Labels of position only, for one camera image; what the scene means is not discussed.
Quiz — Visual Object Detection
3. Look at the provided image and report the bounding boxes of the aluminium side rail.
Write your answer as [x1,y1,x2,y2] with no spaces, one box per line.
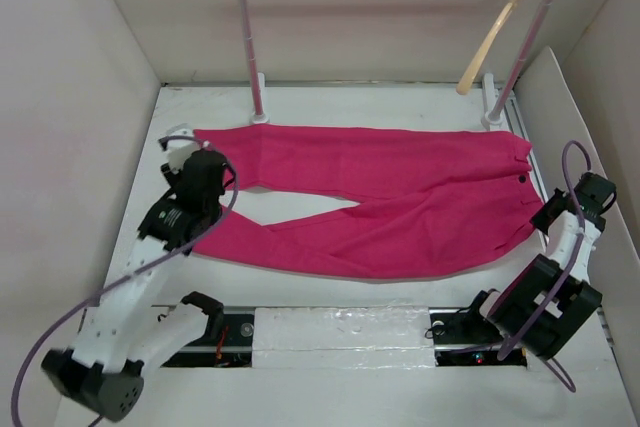
[503,91,556,208]

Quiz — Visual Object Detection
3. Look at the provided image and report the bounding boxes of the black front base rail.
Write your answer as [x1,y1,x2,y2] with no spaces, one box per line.
[166,306,527,370]

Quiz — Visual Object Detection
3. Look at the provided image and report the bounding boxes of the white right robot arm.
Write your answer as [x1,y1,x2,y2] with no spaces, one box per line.
[461,172,616,361]

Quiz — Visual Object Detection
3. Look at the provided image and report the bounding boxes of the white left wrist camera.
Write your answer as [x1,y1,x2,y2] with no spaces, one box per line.
[164,124,201,172]

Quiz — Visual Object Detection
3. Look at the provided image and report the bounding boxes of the pink trousers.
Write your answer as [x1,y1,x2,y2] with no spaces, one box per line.
[196,124,542,280]

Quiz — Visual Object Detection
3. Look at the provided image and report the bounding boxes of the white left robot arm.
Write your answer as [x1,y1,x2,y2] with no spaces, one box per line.
[41,148,236,422]

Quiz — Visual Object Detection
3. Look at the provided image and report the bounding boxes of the beige wooden hanger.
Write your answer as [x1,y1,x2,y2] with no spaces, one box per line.
[456,0,520,96]

